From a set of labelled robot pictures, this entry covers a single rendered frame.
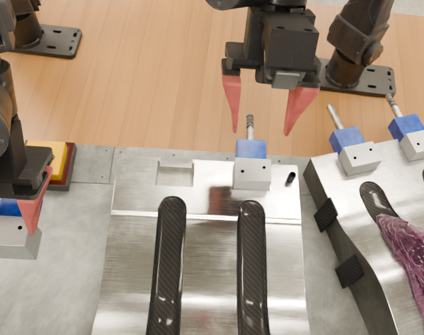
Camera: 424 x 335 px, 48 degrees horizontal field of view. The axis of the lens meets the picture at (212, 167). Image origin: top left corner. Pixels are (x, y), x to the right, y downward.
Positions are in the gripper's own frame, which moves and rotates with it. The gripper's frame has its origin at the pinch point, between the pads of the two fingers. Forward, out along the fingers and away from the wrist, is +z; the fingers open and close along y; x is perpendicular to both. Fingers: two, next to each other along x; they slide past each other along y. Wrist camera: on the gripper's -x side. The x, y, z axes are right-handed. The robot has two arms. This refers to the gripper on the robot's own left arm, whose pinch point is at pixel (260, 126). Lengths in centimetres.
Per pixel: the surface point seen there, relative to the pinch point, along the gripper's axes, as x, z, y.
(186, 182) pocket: 7.1, 13.0, -8.6
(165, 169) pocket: 8.4, 11.8, -11.7
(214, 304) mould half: -9.6, 20.3, -4.1
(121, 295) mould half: -8.9, 20.2, -15.7
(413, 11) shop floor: 171, 14, 90
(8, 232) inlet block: -8.6, 11.6, -28.6
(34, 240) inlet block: -6.9, 13.9, -26.4
